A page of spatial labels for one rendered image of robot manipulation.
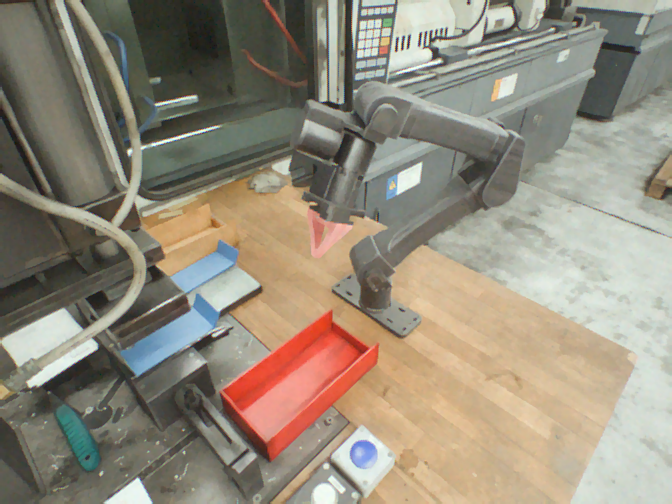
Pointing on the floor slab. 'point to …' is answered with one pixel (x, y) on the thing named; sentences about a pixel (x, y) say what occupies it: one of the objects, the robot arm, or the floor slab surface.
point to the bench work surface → (433, 362)
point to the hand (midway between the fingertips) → (316, 252)
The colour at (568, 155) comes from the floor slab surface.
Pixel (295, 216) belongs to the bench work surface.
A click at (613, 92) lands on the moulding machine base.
